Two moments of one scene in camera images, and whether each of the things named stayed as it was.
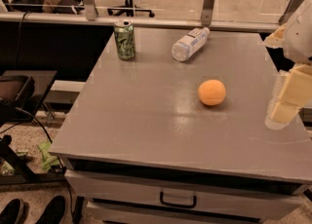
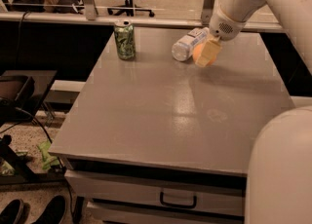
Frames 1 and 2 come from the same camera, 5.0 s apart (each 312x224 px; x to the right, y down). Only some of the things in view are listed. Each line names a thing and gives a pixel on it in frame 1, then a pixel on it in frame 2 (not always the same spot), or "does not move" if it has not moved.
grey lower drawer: x=99 y=214 does not move
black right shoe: x=54 y=211 does not move
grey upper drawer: x=267 y=201 does not move
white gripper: x=300 y=43 -> x=225 y=26
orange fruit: x=212 y=93 -> x=204 y=54
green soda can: x=126 y=42 does not move
